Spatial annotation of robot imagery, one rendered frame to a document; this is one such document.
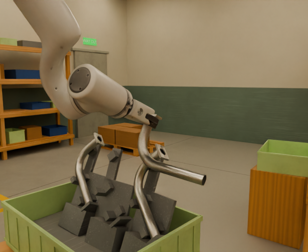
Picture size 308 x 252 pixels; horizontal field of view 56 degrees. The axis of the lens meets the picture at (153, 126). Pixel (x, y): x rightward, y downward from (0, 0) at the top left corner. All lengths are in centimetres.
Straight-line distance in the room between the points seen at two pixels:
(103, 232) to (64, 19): 69
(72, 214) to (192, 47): 659
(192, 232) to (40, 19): 75
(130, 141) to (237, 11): 374
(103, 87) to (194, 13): 698
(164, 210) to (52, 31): 61
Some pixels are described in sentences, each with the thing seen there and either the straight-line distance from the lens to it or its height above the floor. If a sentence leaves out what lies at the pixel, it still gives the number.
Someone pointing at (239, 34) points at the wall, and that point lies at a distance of 702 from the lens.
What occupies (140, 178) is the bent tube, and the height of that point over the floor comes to 108.
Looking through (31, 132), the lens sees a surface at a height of 40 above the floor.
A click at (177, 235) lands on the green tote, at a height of 95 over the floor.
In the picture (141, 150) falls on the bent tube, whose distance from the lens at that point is 88.
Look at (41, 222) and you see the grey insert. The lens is 130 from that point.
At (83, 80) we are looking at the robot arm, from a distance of 66.
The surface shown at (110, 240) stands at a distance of 103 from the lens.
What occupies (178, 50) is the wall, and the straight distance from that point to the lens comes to 767.
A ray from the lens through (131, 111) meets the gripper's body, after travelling 76.
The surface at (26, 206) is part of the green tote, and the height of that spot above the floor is 91.
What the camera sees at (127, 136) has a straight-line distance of 556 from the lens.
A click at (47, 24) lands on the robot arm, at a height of 152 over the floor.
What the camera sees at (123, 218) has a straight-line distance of 101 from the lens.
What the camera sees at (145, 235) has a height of 95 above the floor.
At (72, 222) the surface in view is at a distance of 118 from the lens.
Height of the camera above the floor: 140
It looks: 9 degrees down
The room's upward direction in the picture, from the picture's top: straight up
